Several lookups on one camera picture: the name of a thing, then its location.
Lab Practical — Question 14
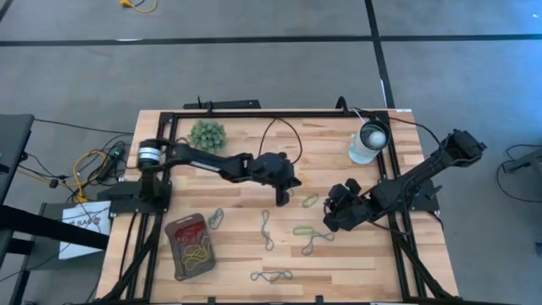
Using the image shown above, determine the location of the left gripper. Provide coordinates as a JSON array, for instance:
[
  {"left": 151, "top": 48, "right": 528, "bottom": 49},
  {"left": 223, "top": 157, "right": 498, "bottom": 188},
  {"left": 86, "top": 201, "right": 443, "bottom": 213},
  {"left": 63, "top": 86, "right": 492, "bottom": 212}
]
[{"left": 248, "top": 151, "right": 303, "bottom": 208}]

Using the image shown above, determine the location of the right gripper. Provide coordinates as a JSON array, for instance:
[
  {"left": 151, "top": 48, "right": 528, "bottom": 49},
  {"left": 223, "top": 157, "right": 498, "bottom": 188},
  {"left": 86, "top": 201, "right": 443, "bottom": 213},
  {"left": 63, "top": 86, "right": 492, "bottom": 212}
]
[{"left": 323, "top": 177, "right": 380, "bottom": 233}]

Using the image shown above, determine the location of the teal rubber band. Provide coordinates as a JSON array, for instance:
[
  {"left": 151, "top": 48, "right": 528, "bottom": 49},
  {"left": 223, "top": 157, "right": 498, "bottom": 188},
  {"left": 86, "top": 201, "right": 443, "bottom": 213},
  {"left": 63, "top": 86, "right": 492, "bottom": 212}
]
[
  {"left": 260, "top": 209, "right": 275, "bottom": 252},
  {"left": 249, "top": 269, "right": 295, "bottom": 283},
  {"left": 207, "top": 207, "right": 225, "bottom": 230},
  {"left": 301, "top": 230, "right": 335, "bottom": 257}
]

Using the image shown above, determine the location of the red rubber band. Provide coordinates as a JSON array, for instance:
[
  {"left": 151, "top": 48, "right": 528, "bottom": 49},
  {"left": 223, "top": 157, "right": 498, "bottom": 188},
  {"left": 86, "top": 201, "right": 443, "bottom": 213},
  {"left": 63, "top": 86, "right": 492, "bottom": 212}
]
[
  {"left": 174, "top": 226, "right": 198, "bottom": 247},
  {"left": 185, "top": 223, "right": 208, "bottom": 243}
]

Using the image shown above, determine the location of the white cylindrical container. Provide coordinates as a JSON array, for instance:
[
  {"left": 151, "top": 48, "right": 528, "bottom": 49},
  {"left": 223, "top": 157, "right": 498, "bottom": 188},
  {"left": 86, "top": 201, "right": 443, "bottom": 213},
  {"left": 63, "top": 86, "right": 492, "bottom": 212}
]
[{"left": 347, "top": 119, "right": 391, "bottom": 165}]

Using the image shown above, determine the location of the green plant in patterned pot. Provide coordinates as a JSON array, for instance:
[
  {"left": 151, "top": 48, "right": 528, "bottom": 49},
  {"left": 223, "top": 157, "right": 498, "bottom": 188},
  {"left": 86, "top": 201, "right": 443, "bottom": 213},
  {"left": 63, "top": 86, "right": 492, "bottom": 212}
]
[{"left": 187, "top": 119, "right": 228, "bottom": 154}]

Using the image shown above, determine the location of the black power strip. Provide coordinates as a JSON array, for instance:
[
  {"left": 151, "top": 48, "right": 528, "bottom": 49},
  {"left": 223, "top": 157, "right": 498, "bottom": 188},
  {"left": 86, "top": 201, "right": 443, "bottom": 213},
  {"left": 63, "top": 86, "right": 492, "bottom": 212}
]
[{"left": 99, "top": 143, "right": 128, "bottom": 173}]

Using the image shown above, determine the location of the grey stand leg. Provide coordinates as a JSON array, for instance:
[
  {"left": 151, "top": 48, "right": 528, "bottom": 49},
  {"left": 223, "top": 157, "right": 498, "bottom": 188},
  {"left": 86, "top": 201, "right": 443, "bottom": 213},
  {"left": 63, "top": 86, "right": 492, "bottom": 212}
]
[{"left": 502, "top": 147, "right": 542, "bottom": 174}]

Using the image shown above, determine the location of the white paper sign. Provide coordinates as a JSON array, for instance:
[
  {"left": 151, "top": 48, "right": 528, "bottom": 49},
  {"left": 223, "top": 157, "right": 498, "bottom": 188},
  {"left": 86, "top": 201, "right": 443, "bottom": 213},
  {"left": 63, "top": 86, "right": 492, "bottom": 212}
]
[{"left": 58, "top": 200, "right": 113, "bottom": 261}]

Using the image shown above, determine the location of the black desk bar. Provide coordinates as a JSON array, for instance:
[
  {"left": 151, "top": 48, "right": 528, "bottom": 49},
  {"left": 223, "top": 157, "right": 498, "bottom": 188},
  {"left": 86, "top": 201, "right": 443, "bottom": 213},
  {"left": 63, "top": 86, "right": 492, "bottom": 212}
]
[{"left": 0, "top": 204, "right": 110, "bottom": 252}]

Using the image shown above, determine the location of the grey desk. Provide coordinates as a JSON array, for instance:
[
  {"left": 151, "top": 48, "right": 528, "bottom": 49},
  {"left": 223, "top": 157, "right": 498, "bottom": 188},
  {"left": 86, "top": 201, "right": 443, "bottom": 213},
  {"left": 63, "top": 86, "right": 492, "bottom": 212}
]
[{"left": 0, "top": 113, "right": 36, "bottom": 204}]

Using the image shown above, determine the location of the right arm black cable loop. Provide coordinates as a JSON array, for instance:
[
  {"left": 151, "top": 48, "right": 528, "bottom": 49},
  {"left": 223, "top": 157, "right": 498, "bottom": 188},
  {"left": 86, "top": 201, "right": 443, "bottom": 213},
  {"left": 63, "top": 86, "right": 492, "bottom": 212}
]
[{"left": 367, "top": 219, "right": 410, "bottom": 237}]

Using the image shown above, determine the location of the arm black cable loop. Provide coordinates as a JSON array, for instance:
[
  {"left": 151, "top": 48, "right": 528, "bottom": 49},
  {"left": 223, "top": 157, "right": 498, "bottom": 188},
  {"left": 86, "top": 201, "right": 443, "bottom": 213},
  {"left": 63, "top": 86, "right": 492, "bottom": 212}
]
[
  {"left": 367, "top": 219, "right": 410, "bottom": 237},
  {"left": 257, "top": 117, "right": 304, "bottom": 167}
]

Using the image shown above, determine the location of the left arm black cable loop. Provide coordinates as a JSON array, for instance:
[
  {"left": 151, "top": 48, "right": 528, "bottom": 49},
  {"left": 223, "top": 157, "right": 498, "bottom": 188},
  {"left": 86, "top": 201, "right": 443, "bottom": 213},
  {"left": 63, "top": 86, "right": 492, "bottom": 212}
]
[{"left": 257, "top": 117, "right": 304, "bottom": 167}]

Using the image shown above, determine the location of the right arm black supply cable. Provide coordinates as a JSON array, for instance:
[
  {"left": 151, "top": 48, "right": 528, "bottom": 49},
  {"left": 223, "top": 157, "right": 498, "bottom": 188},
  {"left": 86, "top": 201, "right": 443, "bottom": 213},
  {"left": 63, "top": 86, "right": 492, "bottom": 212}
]
[{"left": 351, "top": 107, "right": 444, "bottom": 149}]

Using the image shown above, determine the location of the yellow floor cable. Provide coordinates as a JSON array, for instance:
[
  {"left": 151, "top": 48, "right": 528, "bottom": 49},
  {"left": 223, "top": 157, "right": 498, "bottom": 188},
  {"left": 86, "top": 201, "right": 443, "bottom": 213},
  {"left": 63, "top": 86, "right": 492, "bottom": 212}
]
[
  {"left": 71, "top": 147, "right": 112, "bottom": 203},
  {"left": 119, "top": 0, "right": 158, "bottom": 14}
]

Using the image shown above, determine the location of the black floor cable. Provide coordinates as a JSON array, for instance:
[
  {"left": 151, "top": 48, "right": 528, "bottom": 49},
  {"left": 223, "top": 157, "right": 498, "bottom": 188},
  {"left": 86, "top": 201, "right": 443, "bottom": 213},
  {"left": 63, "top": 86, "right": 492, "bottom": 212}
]
[{"left": 31, "top": 118, "right": 135, "bottom": 136}]

